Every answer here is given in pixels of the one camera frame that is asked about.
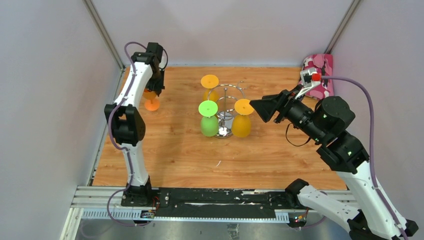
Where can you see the pink camouflage cloth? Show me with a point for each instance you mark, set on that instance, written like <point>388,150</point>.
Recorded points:
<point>323,63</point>

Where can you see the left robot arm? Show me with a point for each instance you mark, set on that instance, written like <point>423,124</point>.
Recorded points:
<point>126,127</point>

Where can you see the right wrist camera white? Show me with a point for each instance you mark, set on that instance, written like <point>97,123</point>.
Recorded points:
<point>309,79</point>

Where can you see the orange wine glass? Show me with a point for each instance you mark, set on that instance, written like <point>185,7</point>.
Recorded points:
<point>151,102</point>

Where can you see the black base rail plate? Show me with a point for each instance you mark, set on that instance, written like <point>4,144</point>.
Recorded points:
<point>214,203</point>

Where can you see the yellow wine glass rear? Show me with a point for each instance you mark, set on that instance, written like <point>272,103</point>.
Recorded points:
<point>209,82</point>

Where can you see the yellow wine glass front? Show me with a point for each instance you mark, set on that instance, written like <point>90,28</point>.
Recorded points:
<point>241,125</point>

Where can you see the yellow wine glass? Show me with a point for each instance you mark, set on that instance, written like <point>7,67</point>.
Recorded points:
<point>241,125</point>
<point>209,82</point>

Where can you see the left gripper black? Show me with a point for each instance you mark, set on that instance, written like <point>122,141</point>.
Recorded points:
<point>157,87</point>

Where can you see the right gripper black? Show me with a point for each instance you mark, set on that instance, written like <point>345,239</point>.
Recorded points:
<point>266,106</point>

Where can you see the aluminium frame rail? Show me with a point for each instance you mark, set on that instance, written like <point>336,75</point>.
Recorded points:
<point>99,202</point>

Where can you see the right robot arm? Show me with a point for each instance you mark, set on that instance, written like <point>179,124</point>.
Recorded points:
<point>374,218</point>

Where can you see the chrome wine glass rack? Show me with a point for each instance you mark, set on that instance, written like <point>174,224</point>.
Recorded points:
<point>226,115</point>

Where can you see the green wine glass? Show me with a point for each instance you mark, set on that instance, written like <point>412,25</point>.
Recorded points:
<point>209,124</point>

